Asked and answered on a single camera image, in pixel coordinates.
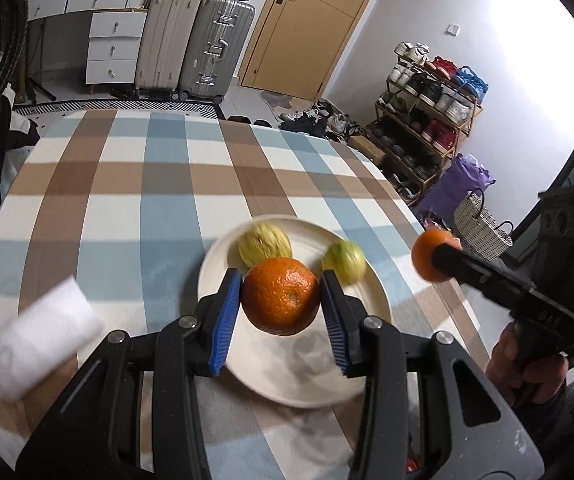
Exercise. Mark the large orange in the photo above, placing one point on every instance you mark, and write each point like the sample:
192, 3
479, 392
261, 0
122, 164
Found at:
281, 296

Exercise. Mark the person's right hand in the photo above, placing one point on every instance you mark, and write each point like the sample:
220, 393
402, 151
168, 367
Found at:
502, 360

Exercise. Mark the white light switch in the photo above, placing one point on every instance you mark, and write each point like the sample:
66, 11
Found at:
452, 29

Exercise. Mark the black white striped rug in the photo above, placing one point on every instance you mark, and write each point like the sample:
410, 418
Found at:
117, 107

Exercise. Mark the grey door mat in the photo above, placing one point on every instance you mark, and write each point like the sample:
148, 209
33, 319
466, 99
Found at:
277, 102

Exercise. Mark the yellow-green round fruit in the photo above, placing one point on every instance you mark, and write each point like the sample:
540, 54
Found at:
345, 260

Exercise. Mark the black tripod stand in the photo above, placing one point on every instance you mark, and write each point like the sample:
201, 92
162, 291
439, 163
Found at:
37, 80

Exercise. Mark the wooden door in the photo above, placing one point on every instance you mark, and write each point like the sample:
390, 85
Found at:
317, 25

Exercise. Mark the purple bag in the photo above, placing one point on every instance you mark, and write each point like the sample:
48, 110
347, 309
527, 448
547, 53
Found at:
454, 185

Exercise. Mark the cardboard box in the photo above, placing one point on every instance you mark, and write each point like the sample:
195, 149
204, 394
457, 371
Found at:
367, 147

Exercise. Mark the woven basket bag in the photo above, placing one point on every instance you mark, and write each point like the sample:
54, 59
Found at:
479, 230

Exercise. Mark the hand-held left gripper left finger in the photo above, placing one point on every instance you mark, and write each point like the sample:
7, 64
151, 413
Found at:
219, 332

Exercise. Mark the row of assorted shoes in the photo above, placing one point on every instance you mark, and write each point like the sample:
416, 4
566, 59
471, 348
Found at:
432, 90

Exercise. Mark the small orange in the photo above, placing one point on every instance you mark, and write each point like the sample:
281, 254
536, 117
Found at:
422, 260

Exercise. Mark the pile of sneakers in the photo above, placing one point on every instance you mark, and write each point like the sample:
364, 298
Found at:
317, 120

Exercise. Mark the wrinkled yellow fruit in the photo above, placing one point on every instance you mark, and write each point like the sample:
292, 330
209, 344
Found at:
262, 242

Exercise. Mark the cream round plate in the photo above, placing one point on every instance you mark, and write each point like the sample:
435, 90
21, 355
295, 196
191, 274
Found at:
287, 367

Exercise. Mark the metal shoe rack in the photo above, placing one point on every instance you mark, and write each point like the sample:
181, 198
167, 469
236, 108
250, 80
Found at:
469, 125

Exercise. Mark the beige suitcase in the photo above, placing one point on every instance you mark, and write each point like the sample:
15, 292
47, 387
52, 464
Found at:
167, 35

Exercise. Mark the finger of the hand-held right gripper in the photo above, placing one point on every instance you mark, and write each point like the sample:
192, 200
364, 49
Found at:
482, 275

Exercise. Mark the silver suitcase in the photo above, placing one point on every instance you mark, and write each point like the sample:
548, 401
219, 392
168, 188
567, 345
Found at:
217, 45

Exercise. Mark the white drawer cabinet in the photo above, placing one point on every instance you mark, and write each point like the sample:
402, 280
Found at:
114, 50

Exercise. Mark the white paper towel roll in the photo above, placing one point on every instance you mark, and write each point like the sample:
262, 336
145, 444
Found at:
37, 340

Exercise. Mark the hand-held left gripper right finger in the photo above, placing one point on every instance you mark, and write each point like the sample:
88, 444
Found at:
336, 332

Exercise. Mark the checkered tablecloth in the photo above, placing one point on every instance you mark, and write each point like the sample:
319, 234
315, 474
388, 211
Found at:
117, 210

